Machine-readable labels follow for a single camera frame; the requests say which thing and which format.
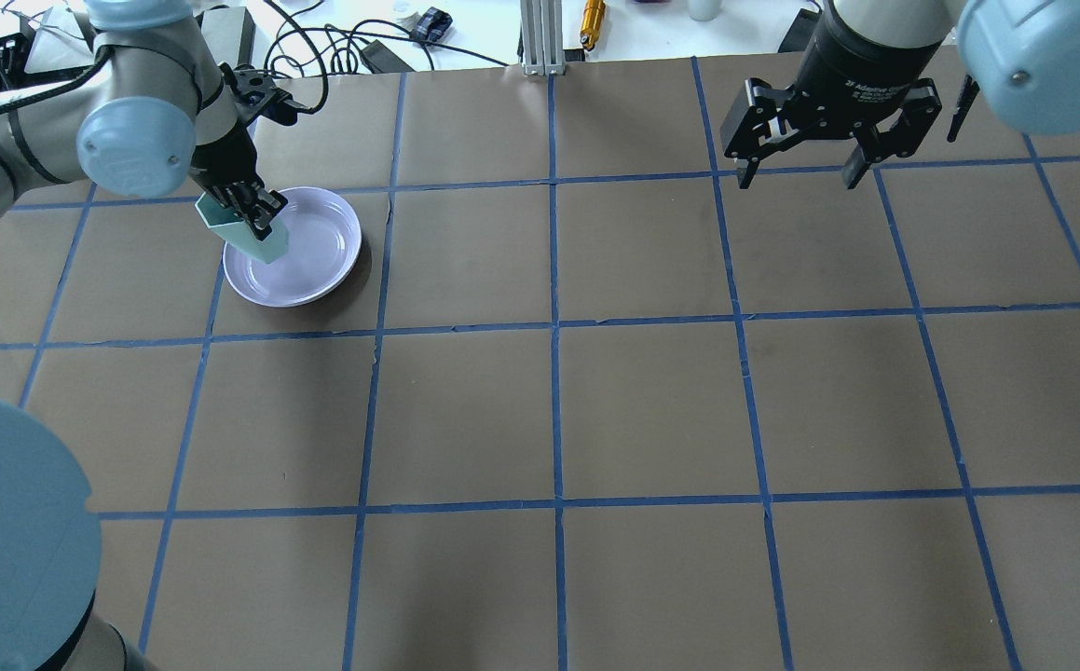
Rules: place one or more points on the aluminium frame post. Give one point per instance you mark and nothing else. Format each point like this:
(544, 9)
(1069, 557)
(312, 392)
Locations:
(542, 33)

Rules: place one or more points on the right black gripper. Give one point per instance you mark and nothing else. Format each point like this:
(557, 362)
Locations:
(845, 68)

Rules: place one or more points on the mint green faceted cup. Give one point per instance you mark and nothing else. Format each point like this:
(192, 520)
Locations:
(264, 244)

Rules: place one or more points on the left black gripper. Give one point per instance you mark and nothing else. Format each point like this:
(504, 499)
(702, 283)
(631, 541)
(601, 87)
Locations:
(222, 158)

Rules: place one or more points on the black power adapter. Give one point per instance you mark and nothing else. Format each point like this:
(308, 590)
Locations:
(379, 59)

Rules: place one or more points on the lavender round plate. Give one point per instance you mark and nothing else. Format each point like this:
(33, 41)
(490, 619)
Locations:
(323, 237)

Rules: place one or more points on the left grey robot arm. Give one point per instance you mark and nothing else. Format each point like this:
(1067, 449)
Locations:
(153, 111)

